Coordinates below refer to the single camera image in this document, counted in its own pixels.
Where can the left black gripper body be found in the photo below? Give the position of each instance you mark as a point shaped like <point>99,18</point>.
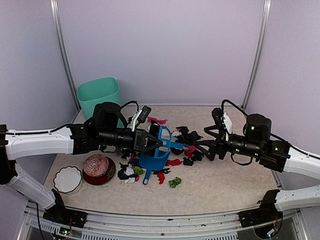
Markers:
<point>138,139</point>

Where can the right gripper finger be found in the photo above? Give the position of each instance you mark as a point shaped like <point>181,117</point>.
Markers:
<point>204,148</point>
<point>214,131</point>

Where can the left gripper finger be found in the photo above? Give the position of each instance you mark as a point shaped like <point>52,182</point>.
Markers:
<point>152,148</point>
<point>152,139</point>

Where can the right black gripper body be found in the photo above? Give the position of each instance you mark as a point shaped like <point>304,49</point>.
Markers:
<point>220,142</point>

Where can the blue hand brush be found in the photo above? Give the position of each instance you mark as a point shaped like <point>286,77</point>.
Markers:
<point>164,151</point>

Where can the teal plastic waste bin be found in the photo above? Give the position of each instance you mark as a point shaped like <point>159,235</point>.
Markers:
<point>97,91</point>

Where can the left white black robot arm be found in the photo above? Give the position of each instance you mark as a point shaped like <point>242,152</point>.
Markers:
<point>106,127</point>

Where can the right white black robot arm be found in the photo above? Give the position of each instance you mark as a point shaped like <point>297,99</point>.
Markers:
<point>277,154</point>

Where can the blue plastic dustpan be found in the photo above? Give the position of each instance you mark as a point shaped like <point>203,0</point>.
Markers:
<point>152,163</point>

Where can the pink paper scrap far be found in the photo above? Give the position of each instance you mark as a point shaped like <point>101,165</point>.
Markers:
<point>155,120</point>

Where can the black scrap pile centre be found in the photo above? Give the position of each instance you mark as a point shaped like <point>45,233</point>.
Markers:
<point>184,136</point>

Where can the red paper scrap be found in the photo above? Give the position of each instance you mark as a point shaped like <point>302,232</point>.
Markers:
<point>161,177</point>

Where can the mixed scrap pile left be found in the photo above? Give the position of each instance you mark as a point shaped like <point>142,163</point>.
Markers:
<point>131,169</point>

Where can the green paper scrap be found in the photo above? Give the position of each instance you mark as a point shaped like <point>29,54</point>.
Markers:
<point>174,182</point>

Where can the red patterned bowl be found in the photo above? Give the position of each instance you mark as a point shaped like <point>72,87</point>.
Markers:
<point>96,165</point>

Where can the white scalloped dish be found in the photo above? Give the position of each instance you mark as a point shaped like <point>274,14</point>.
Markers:
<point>68,180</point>

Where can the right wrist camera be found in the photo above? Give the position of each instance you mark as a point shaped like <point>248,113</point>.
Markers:
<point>222,120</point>

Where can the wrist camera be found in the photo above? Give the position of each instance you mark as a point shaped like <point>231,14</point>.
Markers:
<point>222,120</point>
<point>139,117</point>

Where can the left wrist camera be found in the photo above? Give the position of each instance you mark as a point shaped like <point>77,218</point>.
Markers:
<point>139,117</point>

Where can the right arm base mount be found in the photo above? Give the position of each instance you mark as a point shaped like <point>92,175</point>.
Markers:
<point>266,212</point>

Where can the front aluminium rail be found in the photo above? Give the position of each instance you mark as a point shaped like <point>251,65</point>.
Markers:
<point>111,226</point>

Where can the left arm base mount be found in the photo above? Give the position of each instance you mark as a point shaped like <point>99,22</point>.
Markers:
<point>58,213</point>

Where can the right metal corner post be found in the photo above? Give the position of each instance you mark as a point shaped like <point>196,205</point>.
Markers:
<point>258,53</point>

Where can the metal corner post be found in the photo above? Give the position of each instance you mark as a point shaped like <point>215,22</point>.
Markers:
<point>54,6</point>
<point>258,53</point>

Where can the left metal corner post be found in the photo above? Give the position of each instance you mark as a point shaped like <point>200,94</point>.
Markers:
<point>54,6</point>

